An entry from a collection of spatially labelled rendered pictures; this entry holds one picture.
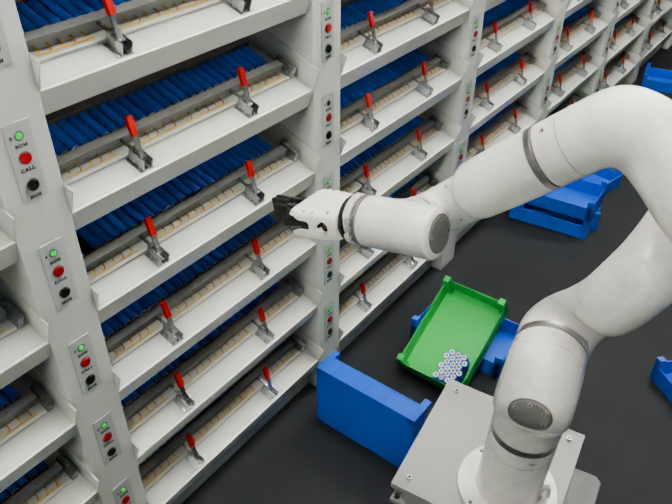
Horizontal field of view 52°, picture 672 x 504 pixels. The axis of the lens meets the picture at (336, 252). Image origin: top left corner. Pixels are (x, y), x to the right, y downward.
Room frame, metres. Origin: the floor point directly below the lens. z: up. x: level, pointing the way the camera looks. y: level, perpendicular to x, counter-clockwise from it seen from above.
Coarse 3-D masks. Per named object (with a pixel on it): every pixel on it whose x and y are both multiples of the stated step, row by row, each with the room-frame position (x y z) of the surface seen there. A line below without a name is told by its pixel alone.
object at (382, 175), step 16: (432, 112) 2.00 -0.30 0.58; (400, 128) 1.89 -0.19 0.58; (416, 128) 1.92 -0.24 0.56; (432, 128) 1.97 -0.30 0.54; (448, 128) 1.96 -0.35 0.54; (384, 144) 1.80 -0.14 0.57; (400, 144) 1.81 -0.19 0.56; (416, 144) 1.86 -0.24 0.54; (432, 144) 1.89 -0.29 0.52; (448, 144) 1.91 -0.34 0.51; (352, 160) 1.70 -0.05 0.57; (368, 160) 1.71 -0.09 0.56; (384, 160) 1.75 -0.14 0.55; (400, 160) 1.78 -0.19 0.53; (416, 160) 1.80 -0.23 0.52; (432, 160) 1.86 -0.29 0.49; (352, 176) 1.63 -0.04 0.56; (368, 176) 1.60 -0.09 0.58; (384, 176) 1.69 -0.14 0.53; (400, 176) 1.71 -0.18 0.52; (352, 192) 1.59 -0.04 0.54; (368, 192) 1.59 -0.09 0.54; (384, 192) 1.63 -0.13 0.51
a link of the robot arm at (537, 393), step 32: (512, 352) 0.78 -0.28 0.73; (544, 352) 0.76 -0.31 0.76; (576, 352) 0.77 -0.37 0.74; (512, 384) 0.72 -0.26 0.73; (544, 384) 0.70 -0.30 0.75; (576, 384) 0.72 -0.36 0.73; (512, 416) 0.70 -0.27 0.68; (544, 416) 0.68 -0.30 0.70; (512, 448) 0.76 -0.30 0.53; (544, 448) 0.75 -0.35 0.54
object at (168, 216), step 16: (256, 160) 1.34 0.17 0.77; (272, 160) 1.37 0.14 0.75; (240, 176) 1.28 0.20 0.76; (208, 192) 1.21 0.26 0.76; (176, 208) 1.15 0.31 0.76; (192, 208) 1.17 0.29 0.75; (144, 224) 1.09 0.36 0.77; (160, 224) 1.11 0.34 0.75; (128, 240) 1.04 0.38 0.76; (96, 256) 0.99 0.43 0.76; (112, 256) 1.02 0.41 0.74
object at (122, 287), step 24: (288, 144) 1.42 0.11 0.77; (264, 168) 1.36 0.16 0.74; (288, 168) 1.38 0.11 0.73; (312, 168) 1.39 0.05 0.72; (264, 192) 1.28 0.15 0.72; (288, 192) 1.32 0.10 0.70; (216, 216) 1.18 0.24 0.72; (240, 216) 1.20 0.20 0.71; (168, 240) 1.09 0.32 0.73; (192, 240) 1.10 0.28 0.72; (216, 240) 1.14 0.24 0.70; (144, 264) 1.02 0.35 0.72; (168, 264) 1.03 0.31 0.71; (96, 288) 0.95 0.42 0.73; (120, 288) 0.96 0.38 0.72; (144, 288) 0.99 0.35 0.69
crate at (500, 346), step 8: (424, 312) 1.66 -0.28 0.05; (416, 320) 1.59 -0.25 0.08; (504, 320) 1.63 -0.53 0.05; (416, 328) 1.59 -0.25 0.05; (504, 328) 1.63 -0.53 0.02; (512, 328) 1.61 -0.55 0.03; (496, 336) 1.60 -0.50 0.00; (504, 336) 1.60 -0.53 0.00; (512, 336) 1.60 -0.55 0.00; (496, 344) 1.57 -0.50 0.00; (504, 344) 1.57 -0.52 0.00; (488, 352) 1.53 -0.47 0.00; (496, 352) 1.53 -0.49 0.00; (504, 352) 1.53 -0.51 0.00; (488, 360) 1.45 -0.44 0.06; (496, 360) 1.43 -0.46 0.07; (504, 360) 1.45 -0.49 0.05; (480, 368) 1.46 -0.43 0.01; (488, 368) 1.44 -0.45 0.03; (496, 368) 1.43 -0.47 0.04; (496, 376) 1.43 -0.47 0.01
